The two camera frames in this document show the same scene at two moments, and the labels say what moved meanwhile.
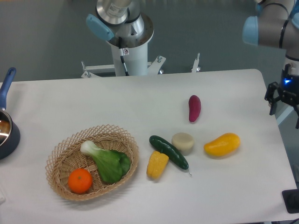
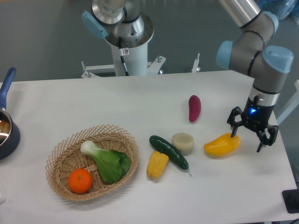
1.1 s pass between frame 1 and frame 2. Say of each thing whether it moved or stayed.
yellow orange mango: stayed
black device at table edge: stayed
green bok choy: stayed
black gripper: moved
